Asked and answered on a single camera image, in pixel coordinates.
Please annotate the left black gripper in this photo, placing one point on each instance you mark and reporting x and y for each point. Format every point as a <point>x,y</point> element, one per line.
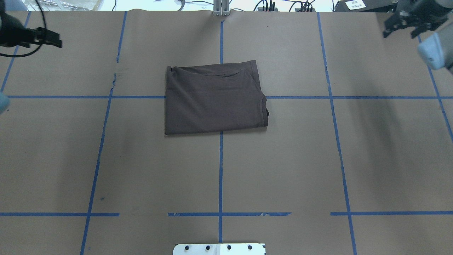
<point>13,25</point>

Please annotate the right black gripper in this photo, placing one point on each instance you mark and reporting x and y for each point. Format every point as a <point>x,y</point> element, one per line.
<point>425,13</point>

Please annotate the brown t-shirt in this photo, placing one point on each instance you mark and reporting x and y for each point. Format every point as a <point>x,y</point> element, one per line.
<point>214,98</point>

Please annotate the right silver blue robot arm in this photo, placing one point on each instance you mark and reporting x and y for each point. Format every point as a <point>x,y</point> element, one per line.
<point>436,50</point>

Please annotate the aluminium frame post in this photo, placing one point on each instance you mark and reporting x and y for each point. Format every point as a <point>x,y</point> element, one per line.
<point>221,7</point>

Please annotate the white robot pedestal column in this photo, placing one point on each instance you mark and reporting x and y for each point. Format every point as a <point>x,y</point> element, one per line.
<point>220,249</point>

